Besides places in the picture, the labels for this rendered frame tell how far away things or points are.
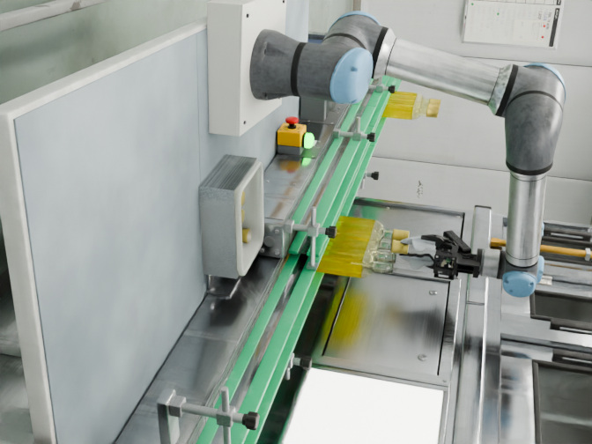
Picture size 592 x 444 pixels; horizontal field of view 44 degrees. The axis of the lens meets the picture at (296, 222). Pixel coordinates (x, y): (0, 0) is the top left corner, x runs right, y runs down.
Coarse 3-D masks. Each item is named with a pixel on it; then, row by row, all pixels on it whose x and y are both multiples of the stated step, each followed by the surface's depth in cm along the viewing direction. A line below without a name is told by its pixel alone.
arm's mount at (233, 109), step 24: (216, 0) 148; (240, 0) 149; (264, 0) 155; (216, 24) 147; (240, 24) 146; (264, 24) 158; (216, 48) 149; (240, 48) 148; (216, 72) 151; (240, 72) 150; (216, 96) 153; (240, 96) 152; (216, 120) 155; (240, 120) 154
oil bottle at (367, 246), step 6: (330, 240) 196; (336, 240) 196; (342, 240) 196; (348, 240) 196; (354, 240) 196; (360, 240) 196; (366, 240) 196; (336, 246) 194; (342, 246) 194; (348, 246) 194; (354, 246) 194; (360, 246) 194; (366, 246) 194; (372, 246) 194; (372, 252) 192
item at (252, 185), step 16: (256, 176) 169; (240, 192) 154; (256, 192) 171; (240, 208) 155; (256, 208) 173; (240, 224) 157; (256, 224) 175; (240, 240) 159; (256, 240) 176; (240, 256) 160; (240, 272) 163
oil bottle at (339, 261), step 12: (324, 252) 190; (336, 252) 190; (348, 252) 190; (360, 252) 190; (324, 264) 190; (336, 264) 189; (348, 264) 188; (360, 264) 188; (372, 264) 188; (348, 276) 190; (360, 276) 189
